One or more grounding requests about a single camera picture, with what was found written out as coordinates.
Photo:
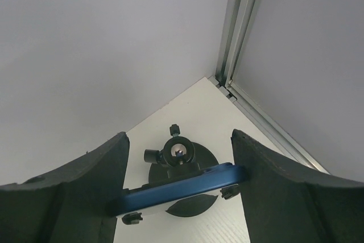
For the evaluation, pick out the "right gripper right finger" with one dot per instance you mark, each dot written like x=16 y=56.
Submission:
x=285 y=201

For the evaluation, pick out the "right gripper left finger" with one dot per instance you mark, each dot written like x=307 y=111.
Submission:
x=68 y=203

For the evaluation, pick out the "blue-edged black phone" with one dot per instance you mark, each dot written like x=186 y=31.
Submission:
x=208 y=180

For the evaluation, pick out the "black round-base phone stand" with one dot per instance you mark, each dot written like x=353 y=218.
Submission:
x=180 y=156

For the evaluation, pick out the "right aluminium frame post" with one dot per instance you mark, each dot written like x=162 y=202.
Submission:
x=240 y=77

